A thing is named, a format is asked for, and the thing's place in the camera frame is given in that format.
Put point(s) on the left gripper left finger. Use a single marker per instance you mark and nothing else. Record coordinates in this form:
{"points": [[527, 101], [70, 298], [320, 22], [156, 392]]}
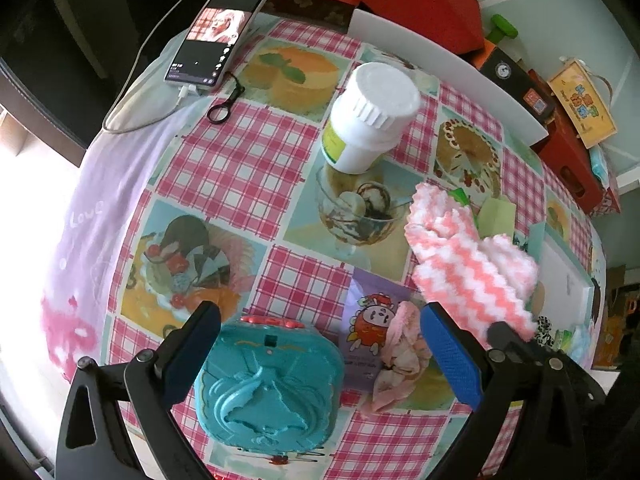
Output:
{"points": [[93, 442]]}

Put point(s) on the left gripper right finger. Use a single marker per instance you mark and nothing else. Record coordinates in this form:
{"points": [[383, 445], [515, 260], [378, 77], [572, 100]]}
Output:
{"points": [[559, 402]]}

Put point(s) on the leopard print scrunchie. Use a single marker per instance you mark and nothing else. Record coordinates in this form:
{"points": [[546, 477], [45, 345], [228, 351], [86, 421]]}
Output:
{"points": [[543, 335]]}

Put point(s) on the pink white zigzag cloth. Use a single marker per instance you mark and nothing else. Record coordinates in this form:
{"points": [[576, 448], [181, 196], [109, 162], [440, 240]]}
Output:
{"points": [[478, 281]]}

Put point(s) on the pink fabric scrunchie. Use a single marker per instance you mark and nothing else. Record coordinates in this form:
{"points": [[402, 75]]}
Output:
{"points": [[404, 358]]}

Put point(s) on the light green microfiber cloth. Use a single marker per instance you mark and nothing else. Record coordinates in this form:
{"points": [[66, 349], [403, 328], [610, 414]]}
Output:
{"points": [[496, 217]]}

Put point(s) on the purple baby wipes pack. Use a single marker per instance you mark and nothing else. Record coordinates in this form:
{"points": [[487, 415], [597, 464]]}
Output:
{"points": [[371, 303]]}

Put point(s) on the blue surgical face mask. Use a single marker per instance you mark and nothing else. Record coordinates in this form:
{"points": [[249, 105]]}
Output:
{"points": [[578, 350]]}

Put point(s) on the green tissue pack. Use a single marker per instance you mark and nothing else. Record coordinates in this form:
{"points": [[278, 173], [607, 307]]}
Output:
{"points": [[459, 196], [562, 340]]}

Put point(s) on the beige round sponge ball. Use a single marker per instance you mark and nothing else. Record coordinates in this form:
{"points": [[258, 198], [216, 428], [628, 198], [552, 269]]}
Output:
{"points": [[536, 302]]}

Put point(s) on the teal shallow tray box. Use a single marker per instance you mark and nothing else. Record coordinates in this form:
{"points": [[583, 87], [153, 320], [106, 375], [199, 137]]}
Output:
{"points": [[569, 288]]}

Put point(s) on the teal square toy box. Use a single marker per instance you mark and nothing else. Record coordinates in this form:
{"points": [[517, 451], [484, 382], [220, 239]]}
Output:
{"points": [[270, 386]]}

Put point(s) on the red patterned box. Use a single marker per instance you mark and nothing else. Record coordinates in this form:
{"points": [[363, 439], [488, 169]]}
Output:
{"points": [[610, 203]]}

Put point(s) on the blue wet wipes pack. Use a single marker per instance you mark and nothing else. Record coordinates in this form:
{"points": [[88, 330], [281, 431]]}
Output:
{"points": [[599, 165]]}

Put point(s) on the tan cartoon suitcase box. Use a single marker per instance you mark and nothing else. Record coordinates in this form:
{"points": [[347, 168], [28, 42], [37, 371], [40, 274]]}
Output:
{"points": [[586, 97]]}

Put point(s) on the patterned tablecloth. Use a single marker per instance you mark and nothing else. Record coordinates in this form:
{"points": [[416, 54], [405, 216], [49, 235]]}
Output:
{"points": [[182, 210]]}

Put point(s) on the black box with gauge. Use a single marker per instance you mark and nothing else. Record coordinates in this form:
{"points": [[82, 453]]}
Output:
{"points": [[497, 66]]}

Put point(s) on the white pill bottle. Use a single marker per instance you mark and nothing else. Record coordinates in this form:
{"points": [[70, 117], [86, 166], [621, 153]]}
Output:
{"points": [[369, 117]]}

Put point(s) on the green dumbbell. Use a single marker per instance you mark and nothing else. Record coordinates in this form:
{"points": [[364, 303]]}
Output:
{"points": [[500, 28]]}

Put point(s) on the white board strip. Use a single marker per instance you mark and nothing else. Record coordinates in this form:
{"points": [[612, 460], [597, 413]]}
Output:
{"points": [[446, 66]]}

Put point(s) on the black smartphone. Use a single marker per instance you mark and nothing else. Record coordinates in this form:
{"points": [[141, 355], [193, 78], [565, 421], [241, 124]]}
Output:
{"points": [[211, 41]]}

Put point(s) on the red gift box with handle slot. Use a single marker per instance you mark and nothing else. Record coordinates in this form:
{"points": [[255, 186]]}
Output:
{"points": [[565, 154]]}

